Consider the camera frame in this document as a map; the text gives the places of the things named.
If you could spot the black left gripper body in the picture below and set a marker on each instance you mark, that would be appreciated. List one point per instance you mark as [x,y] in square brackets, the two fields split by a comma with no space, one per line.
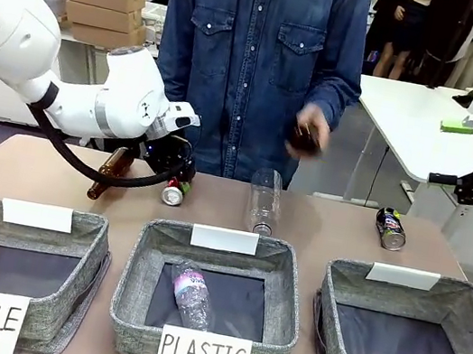
[170,161]

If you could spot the red silver drink can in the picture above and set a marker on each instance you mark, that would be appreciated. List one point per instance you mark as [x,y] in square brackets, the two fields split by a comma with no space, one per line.
[172,195]

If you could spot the dark brown glass bottle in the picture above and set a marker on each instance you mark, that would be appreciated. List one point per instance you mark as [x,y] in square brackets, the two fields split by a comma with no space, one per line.
[305,139]

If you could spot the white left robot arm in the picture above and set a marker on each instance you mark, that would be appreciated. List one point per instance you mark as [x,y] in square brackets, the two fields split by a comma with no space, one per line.
[14,32]

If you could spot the person's denim left forearm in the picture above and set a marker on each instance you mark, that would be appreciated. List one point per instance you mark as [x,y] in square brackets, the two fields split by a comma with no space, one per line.
[340,94]

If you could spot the person's denim right forearm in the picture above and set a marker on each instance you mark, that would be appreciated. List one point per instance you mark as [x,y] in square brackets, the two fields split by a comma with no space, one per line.
[171,64]

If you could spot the dark printed drink can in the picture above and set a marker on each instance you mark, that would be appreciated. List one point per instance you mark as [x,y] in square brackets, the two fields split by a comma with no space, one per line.
[390,229]

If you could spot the grey fabric basket plastic sign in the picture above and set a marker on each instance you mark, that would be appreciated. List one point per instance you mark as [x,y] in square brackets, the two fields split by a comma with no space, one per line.
[136,306]

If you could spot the grey fabric basket bottle sign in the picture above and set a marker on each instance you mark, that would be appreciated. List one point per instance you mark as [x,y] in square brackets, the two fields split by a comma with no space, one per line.
[60,292]

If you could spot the person's left hand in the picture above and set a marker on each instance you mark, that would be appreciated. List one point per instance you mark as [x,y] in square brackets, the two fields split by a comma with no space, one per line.
[315,120]

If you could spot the long brown glass bottle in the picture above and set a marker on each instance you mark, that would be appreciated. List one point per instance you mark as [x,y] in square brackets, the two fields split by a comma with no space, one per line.
[111,173]

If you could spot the blank white card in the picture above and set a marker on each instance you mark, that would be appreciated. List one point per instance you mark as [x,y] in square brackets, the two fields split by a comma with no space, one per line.
[402,276]
[37,215]
[224,240]

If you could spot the clear plastic bottle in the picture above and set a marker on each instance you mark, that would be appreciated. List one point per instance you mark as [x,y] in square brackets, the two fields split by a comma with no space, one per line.
[265,200]

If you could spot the white background desk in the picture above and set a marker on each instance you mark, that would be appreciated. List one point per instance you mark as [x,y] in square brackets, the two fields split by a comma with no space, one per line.
[401,123]

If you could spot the crushed plastic bottle pink label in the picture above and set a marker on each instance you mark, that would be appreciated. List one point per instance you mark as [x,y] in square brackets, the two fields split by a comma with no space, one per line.
[192,295]

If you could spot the background person black skirt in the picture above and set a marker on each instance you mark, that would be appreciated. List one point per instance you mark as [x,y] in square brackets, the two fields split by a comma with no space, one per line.
[405,28]

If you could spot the person in denim shirt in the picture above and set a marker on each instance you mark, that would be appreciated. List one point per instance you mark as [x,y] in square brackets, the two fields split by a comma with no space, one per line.
[258,52]

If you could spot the flat cardboard box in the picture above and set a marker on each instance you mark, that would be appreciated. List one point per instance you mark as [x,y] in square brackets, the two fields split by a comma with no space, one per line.
[102,16]
[105,35]

